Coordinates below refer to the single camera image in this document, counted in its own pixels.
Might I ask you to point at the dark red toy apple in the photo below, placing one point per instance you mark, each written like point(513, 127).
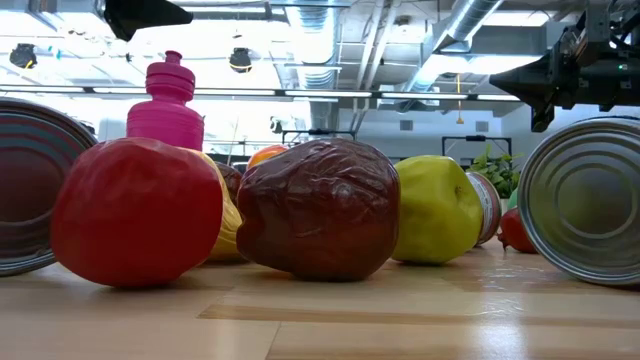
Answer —
point(320, 210)

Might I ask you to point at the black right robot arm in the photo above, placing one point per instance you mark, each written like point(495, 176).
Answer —
point(625, 85)

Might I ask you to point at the yellow and red toy mango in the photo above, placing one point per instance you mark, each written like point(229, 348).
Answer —
point(265, 155)

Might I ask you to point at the green toy apple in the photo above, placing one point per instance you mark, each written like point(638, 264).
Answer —
point(435, 210)

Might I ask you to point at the black hanging ceiling fixture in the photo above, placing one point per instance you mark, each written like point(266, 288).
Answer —
point(22, 56)
point(240, 60)

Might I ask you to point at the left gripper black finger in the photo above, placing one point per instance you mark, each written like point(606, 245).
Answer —
point(170, 20)
point(165, 9)

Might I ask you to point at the small red toy fruit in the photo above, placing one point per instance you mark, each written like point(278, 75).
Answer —
point(515, 232)

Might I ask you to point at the pink plastic squeeze bottle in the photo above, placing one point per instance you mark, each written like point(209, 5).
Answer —
point(165, 120)

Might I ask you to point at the grey wall vent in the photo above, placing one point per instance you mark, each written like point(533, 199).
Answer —
point(406, 125)
point(482, 126)

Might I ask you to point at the corrugated silver ceiling duct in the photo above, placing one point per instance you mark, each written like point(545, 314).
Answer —
point(315, 30)

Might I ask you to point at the maroon oval toy fruit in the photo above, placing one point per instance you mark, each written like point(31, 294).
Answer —
point(231, 180)

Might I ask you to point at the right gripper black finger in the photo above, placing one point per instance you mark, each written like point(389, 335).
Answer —
point(532, 92)
point(530, 70)

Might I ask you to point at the yellow toy pear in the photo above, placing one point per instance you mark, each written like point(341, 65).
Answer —
point(227, 232)

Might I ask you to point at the green plant in white pot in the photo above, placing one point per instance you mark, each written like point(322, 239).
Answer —
point(492, 170)

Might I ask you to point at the overhead beam with light strips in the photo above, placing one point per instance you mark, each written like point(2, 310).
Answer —
point(325, 93)

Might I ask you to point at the tin can with colourful label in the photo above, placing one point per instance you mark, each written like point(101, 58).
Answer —
point(30, 190)
point(487, 205)
point(580, 200)

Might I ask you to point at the large silver ceiling duct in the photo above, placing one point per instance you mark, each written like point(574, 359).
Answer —
point(470, 20)

